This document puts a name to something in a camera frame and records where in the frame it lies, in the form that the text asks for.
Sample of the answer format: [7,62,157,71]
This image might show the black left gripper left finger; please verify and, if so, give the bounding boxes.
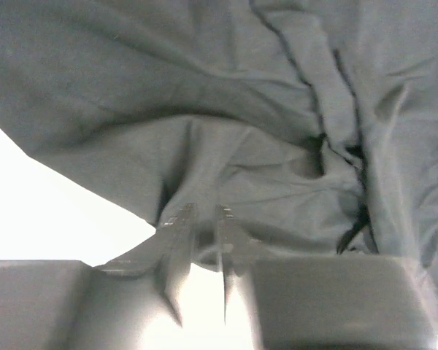
[98,203,196,325]

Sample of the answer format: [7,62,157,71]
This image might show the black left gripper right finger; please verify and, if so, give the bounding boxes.
[215,205,256,326]

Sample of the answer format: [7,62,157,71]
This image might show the black trousers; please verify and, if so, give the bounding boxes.
[0,0,438,307]

